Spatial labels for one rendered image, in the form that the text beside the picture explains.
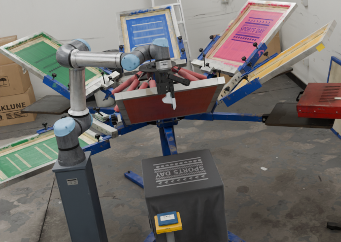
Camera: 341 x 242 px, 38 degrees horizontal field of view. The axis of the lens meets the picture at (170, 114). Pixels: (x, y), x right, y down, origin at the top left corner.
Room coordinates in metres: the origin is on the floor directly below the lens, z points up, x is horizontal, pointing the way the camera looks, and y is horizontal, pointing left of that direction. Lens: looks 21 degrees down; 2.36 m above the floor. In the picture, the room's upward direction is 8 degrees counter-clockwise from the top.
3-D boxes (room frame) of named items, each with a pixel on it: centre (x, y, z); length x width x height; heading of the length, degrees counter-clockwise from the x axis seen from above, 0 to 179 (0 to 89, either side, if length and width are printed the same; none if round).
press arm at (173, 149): (3.14, 0.02, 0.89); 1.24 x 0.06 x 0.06; 3
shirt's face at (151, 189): (2.65, -0.01, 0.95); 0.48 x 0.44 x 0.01; 3
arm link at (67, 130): (2.49, 0.57, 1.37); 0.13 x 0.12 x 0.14; 156
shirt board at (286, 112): (3.46, -0.55, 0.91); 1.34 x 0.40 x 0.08; 63
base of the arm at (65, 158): (2.48, 0.57, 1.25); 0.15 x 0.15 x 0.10
